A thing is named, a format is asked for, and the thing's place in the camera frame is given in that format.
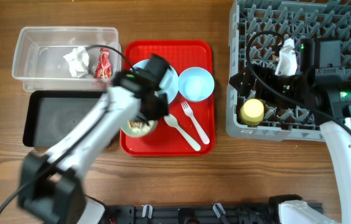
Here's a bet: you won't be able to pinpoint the green bowl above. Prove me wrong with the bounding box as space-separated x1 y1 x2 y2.
121 120 158 138

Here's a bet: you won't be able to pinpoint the yellow cup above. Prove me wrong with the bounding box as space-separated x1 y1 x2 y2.
239 99 264 126

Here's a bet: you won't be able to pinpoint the red snack wrapper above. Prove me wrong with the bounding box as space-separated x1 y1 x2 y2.
94 48 111 79

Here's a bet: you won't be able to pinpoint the white napkin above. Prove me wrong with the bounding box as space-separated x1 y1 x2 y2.
63 47 90 78

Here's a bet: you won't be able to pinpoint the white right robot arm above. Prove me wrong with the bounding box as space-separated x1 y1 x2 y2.
226 62 351 223

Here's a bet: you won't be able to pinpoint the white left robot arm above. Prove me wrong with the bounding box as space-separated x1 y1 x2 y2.
17 68 169 223

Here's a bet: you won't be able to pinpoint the grey dishwasher rack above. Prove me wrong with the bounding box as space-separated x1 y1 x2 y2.
226 1 351 141

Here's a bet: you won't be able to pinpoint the white plastic spoon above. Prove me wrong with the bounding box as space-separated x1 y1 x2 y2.
164 114 201 151

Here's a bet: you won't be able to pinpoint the food scraps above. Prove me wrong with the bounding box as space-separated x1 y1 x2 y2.
128 121 148 129

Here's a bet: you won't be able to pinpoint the light blue plate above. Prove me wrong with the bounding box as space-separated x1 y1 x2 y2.
133 59 179 104

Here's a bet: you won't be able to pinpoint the white plastic fork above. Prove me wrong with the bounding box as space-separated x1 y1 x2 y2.
181 101 210 145

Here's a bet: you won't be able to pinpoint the red serving tray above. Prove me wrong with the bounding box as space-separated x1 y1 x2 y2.
120 40 216 157

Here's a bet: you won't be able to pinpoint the light blue bowl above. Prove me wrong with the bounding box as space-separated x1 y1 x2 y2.
178 67 215 102

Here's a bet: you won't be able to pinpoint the black tray bin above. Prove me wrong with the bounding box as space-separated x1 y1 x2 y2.
22 90 103 148

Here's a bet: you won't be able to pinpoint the clear plastic bin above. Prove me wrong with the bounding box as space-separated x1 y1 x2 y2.
12 26 122 92

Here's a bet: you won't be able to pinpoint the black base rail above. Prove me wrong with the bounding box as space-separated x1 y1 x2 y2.
101 203 277 224

